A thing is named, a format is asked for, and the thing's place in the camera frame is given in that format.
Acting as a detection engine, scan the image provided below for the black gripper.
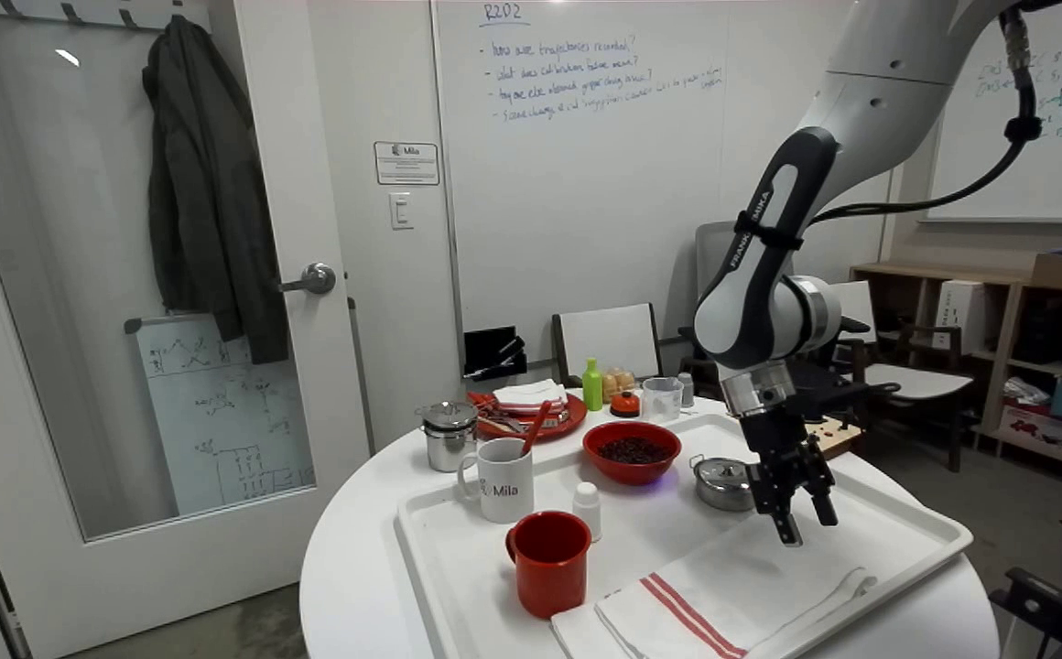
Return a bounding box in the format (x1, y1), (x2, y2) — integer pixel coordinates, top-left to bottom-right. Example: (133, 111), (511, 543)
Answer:
(745, 401), (841, 550)

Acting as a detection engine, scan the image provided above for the white towel with red stripes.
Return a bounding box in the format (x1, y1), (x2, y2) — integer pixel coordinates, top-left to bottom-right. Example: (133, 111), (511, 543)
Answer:
(550, 515), (881, 659)

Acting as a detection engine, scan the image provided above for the wooden block toy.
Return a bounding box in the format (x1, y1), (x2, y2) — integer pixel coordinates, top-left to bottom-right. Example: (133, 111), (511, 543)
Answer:
(801, 412), (869, 458)

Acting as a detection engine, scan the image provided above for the small metal bowl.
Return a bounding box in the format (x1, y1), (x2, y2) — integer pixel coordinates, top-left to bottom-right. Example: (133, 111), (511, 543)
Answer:
(688, 454), (762, 511)

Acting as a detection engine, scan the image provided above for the white plastic tray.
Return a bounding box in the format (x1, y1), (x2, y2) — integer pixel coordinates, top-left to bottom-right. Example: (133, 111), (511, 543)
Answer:
(395, 418), (976, 659)

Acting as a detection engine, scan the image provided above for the white seat chair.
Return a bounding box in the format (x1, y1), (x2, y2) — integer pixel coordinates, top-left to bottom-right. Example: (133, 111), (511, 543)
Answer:
(828, 277), (981, 472)

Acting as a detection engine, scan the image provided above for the clear measuring cup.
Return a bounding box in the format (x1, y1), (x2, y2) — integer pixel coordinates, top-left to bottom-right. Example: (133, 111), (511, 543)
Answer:
(642, 372), (696, 423)

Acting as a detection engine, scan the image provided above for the red bowl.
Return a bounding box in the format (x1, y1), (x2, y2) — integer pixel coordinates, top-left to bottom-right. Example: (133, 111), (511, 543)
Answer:
(579, 418), (684, 490)
(503, 510), (596, 621)

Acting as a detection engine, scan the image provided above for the white salt shaker bottle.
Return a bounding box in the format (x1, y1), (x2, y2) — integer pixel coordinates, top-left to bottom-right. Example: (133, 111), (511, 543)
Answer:
(569, 478), (603, 544)

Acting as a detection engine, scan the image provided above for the green bottle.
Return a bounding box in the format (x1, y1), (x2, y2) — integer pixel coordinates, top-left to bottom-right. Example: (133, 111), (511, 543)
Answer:
(579, 356), (607, 412)

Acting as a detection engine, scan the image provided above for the red plate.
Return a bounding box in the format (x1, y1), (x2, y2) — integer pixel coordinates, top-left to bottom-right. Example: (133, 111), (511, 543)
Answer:
(470, 385), (591, 446)

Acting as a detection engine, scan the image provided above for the white framed panel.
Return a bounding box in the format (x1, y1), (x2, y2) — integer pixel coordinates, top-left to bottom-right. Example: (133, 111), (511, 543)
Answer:
(554, 301), (662, 385)

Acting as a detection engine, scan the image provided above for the black metal stand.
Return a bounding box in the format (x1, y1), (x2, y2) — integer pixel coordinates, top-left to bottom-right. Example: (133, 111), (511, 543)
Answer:
(987, 559), (1062, 659)

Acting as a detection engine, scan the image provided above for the red spoon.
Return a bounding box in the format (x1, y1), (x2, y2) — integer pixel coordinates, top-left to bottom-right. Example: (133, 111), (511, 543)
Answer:
(519, 400), (558, 458)

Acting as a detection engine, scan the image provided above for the wooden shelf unit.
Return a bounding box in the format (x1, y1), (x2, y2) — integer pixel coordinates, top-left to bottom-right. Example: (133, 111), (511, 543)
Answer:
(852, 247), (1062, 483)

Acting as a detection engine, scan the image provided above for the white napkin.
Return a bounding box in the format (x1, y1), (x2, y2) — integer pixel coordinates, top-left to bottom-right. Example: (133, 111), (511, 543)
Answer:
(491, 377), (572, 408)

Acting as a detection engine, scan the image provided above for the white mug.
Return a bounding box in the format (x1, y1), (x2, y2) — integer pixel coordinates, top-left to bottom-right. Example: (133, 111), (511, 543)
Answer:
(455, 435), (537, 527)

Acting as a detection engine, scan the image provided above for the black box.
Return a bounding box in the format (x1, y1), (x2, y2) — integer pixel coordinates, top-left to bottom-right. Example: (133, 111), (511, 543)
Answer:
(463, 322), (530, 385)

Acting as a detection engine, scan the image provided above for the metal pot with lid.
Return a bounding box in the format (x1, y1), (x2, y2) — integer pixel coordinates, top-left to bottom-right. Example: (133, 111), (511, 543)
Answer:
(417, 400), (478, 476)

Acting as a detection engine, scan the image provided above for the white glass door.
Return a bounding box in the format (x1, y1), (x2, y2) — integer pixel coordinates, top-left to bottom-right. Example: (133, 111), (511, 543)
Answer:
(0, 0), (378, 659)

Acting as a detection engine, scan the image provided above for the small whiteboard with drawings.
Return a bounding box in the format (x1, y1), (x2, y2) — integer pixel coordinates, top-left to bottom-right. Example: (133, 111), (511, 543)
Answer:
(133, 312), (319, 521)

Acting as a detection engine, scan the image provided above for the dark grey jacket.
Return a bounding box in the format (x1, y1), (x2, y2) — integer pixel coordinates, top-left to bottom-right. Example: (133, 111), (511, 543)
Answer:
(138, 9), (293, 366)

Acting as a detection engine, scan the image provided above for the coat hook rack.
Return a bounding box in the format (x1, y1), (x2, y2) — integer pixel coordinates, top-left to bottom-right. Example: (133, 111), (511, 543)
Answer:
(0, 0), (179, 31)

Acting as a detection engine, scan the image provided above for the wall whiteboard with blue writing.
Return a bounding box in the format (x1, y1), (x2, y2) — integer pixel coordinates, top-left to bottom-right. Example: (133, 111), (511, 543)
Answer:
(431, 0), (912, 369)

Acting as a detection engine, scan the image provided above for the framed wall whiteboard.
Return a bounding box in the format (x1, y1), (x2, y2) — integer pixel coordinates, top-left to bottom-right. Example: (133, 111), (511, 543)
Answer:
(926, 0), (1062, 225)

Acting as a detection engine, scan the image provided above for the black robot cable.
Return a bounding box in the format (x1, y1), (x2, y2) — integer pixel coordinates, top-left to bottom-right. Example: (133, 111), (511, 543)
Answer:
(801, 3), (1049, 231)

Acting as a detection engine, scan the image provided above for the white light switch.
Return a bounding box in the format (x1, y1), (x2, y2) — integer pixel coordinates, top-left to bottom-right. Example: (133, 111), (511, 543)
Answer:
(384, 185), (417, 234)

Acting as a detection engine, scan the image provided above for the white wall sign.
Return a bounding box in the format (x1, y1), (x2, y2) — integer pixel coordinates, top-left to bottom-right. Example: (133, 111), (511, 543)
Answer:
(371, 136), (444, 191)

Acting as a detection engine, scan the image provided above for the silver door handle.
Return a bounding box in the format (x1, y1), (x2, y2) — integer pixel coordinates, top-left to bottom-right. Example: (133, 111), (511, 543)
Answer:
(277, 261), (342, 301)

